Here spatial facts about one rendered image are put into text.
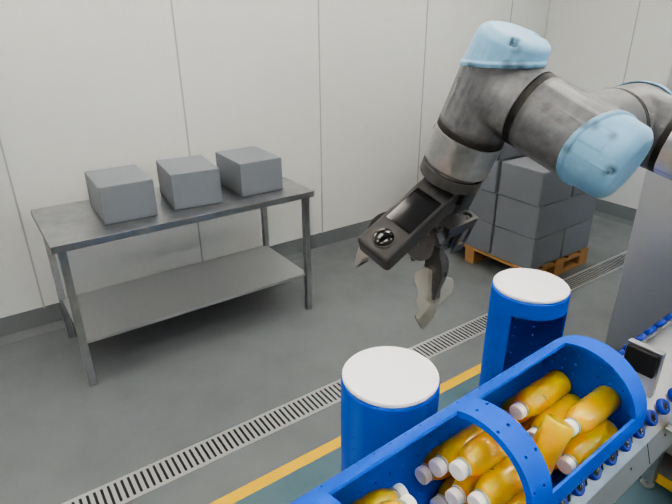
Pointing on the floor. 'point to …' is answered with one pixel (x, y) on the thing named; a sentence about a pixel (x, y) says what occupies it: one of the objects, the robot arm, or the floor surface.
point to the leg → (651, 473)
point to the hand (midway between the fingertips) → (385, 295)
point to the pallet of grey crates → (529, 217)
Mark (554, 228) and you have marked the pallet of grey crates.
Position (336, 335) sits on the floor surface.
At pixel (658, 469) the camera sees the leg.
